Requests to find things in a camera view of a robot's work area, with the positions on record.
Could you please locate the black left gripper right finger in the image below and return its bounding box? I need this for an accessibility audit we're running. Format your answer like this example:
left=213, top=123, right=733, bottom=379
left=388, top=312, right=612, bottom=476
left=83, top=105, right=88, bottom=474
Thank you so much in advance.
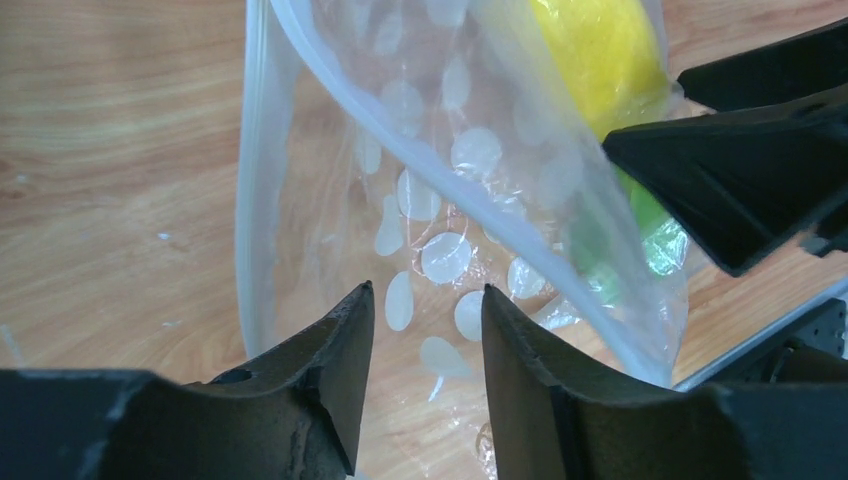
left=482, top=286, right=847, bottom=479

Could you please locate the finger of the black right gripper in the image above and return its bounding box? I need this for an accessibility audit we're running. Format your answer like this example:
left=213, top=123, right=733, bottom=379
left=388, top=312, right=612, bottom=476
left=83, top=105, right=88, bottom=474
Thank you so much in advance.
left=677, top=18, right=847, bottom=112
left=602, top=86, right=847, bottom=277

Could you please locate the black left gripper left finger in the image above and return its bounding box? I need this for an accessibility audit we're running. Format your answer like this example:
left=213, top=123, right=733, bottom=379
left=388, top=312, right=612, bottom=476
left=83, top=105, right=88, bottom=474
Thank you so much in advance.
left=1, top=282, right=375, bottom=479

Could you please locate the yellow fake banana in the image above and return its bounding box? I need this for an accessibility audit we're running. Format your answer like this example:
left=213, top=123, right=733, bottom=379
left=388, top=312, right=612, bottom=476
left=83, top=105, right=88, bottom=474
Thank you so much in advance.
left=530, top=0, right=671, bottom=140

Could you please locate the clear zip top bag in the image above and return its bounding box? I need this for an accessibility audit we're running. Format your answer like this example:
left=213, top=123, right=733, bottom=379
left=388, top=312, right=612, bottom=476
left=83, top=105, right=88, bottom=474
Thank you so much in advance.
left=235, top=0, right=692, bottom=480

